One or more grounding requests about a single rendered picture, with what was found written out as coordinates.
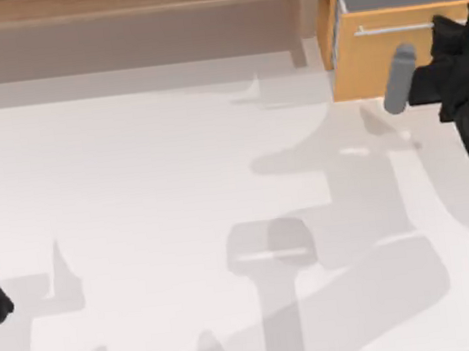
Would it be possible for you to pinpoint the long metal drawer handle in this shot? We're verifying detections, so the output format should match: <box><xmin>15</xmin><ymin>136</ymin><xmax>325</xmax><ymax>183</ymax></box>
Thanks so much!
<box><xmin>353</xmin><ymin>19</ymin><xmax>435</xmax><ymax>39</ymax></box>

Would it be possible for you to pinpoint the pale grey rounded box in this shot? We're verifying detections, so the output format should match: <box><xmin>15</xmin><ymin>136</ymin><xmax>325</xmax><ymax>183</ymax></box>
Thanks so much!
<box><xmin>376</xmin><ymin>41</ymin><xmax>424</xmax><ymax>117</ymax></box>

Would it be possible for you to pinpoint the brown wooden shelf cupboard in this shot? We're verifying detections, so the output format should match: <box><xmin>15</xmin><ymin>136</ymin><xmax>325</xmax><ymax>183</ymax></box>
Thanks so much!
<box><xmin>0</xmin><ymin>0</ymin><xmax>321</xmax><ymax>102</ymax></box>

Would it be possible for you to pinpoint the pale wooden drawer front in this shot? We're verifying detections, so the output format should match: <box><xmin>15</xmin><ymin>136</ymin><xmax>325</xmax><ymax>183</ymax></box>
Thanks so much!
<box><xmin>323</xmin><ymin>0</ymin><xmax>469</xmax><ymax>104</ymax></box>

